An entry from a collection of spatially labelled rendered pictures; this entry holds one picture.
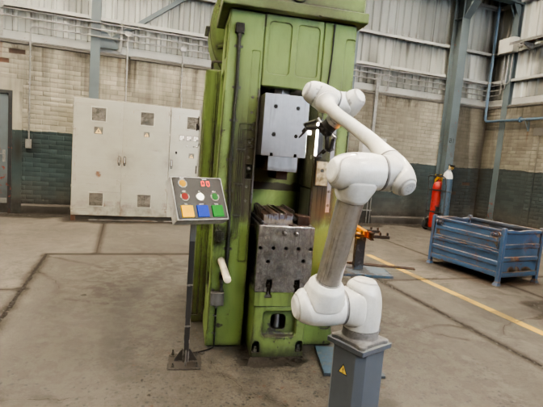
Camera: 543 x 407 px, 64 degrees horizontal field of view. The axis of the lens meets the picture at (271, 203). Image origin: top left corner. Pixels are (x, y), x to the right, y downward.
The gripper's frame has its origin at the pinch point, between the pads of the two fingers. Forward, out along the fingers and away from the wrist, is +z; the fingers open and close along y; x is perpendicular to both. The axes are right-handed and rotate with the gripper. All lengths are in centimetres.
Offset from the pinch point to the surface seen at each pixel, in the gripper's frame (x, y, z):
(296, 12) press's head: 82, -73, 1
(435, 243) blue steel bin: 338, 208, 231
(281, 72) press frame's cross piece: 65, -52, 29
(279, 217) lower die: 13, 19, 71
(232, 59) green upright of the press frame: 44, -78, 36
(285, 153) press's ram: 33, -10, 47
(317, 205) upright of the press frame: 44, 31, 69
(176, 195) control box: -38, -32, 67
